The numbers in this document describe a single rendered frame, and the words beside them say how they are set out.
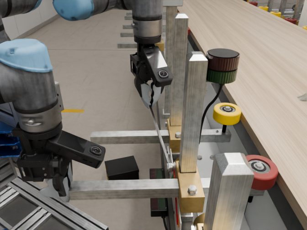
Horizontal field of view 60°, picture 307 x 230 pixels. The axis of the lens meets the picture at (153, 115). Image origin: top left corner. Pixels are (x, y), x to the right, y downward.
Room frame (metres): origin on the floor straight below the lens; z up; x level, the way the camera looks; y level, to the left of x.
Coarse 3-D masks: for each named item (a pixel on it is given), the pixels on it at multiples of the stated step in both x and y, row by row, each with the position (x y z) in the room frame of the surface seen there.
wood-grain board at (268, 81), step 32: (192, 0) 2.87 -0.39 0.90; (224, 0) 2.87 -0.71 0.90; (192, 32) 1.60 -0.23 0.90; (224, 32) 1.60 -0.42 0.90; (256, 32) 1.60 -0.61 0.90; (288, 32) 1.60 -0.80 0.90; (256, 64) 1.07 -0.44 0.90; (288, 64) 1.07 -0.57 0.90; (256, 96) 0.78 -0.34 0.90; (288, 96) 0.78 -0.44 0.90; (256, 128) 0.59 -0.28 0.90; (288, 128) 0.59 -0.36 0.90; (288, 160) 0.46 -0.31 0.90; (288, 192) 0.38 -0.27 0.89
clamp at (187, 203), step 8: (176, 160) 0.51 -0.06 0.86; (176, 168) 0.47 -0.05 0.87; (176, 176) 0.46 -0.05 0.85; (184, 176) 0.44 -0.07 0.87; (192, 176) 0.44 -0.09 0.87; (184, 184) 0.42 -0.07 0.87; (192, 184) 0.42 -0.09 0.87; (200, 184) 0.42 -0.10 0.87; (184, 192) 0.39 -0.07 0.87; (200, 192) 0.39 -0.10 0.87; (184, 200) 0.38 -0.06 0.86; (192, 200) 0.38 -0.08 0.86; (200, 200) 0.38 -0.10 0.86; (184, 208) 0.38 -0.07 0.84; (192, 208) 0.38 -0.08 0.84; (200, 208) 0.38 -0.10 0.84
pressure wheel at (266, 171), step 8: (248, 160) 0.45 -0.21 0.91; (256, 160) 0.46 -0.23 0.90; (264, 160) 0.45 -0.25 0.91; (256, 168) 0.43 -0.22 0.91; (264, 168) 0.43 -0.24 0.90; (272, 168) 0.43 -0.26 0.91; (256, 176) 0.40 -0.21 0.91; (264, 176) 0.40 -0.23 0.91; (272, 176) 0.40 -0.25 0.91; (256, 184) 0.40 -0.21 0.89; (264, 184) 0.40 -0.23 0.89; (272, 184) 0.40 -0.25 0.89; (248, 200) 0.43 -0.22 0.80
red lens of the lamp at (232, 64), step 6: (210, 60) 0.46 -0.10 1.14; (216, 60) 0.45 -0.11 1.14; (222, 60) 0.44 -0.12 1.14; (228, 60) 0.44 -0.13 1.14; (234, 60) 0.45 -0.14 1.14; (210, 66) 0.46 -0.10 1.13; (216, 66) 0.45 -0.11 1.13; (222, 66) 0.44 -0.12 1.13; (228, 66) 0.44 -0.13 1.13; (234, 66) 0.45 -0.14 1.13
